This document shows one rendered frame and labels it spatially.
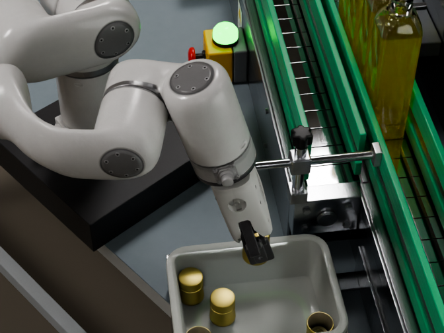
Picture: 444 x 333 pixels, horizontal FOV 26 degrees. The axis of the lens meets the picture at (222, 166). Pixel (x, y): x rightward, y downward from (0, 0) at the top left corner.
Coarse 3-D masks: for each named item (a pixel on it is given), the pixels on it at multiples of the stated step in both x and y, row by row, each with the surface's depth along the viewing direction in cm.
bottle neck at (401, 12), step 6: (396, 0) 124; (402, 0) 124; (408, 0) 124; (390, 6) 126; (396, 6) 125; (402, 6) 125; (408, 6) 125; (396, 12) 126; (402, 12) 125; (408, 12) 126
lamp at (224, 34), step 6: (222, 24) 164; (228, 24) 164; (234, 24) 164; (216, 30) 163; (222, 30) 163; (228, 30) 163; (234, 30) 163; (216, 36) 163; (222, 36) 162; (228, 36) 162; (234, 36) 163; (216, 42) 164; (222, 42) 163; (228, 42) 163; (234, 42) 164
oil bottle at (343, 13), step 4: (340, 0) 148; (344, 0) 145; (348, 0) 143; (340, 4) 148; (344, 4) 146; (340, 8) 149; (344, 8) 146; (340, 12) 149; (344, 12) 146; (340, 16) 149; (344, 16) 146; (344, 20) 147; (344, 24) 147; (344, 28) 147
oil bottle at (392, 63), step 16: (384, 16) 127; (400, 16) 126; (416, 16) 127; (384, 32) 127; (400, 32) 126; (416, 32) 127; (384, 48) 128; (400, 48) 128; (416, 48) 128; (368, 64) 135; (384, 64) 130; (400, 64) 130; (416, 64) 131; (368, 80) 136; (384, 80) 132; (400, 80) 132; (384, 96) 134; (400, 96) 134; (384, 112) 136; (400, 112) 137; (384, 128) 138; (400, 128) 139
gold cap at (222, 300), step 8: (224, 288) 130; (216, 296) 129; (224, 296) 129; (232, 296) 129; (216, 304) 128; (224, 304) 128; (232, 304) 128; (216, 312) 129; (224, 312) 128; (232, 312) 129; (216, 320) 130; (224, 320) 130; (232, 320) 131
